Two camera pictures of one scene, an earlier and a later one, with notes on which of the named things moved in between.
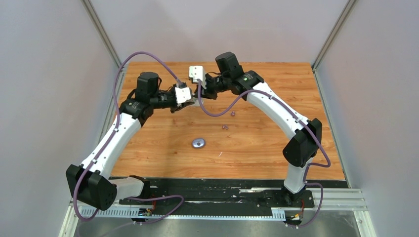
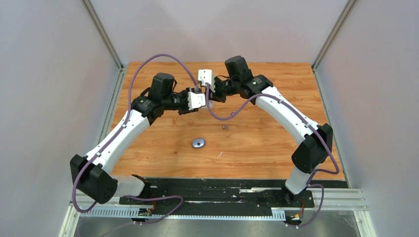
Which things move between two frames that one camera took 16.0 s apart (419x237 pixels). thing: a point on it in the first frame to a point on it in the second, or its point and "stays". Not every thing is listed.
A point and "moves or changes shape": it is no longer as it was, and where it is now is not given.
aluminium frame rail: (346, 200) stays
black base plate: (221, 196) stays
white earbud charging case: (196, 101) moves or changes shape
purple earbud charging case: (198, 143) stays
